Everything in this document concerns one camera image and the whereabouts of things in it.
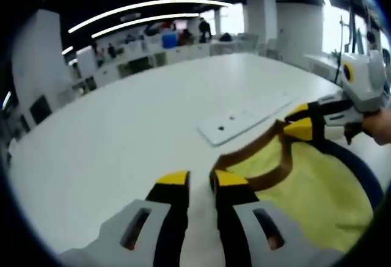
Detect wide white pillar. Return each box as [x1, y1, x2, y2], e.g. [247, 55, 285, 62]
[11, 9, 76, 109]

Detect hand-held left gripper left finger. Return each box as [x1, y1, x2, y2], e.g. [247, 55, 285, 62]
[60, 170, 191, 267]

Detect yellow blue grey garment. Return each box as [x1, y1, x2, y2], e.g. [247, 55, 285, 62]
[210, 119, 384, 254]

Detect blue bin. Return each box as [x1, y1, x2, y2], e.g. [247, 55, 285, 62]
[161, 33, 179, 49]

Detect long ceiling light strip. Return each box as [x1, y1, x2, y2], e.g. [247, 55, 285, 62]
[67, 0, 233, 34]
[91, 12, 200, 39]

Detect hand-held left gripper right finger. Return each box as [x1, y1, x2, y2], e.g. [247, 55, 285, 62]
[209, 170, 336, 267]

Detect narrow white pillar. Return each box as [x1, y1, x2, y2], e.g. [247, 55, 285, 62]
[245, 0, 278, 54]

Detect person's right hand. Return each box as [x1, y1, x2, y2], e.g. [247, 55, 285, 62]
[362, 111, 391, 147]

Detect long white counter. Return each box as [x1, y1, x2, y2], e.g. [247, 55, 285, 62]
[91, 42, 214, 87]

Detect black cabinet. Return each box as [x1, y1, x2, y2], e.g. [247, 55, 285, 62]
[29, 95, 53, 125]

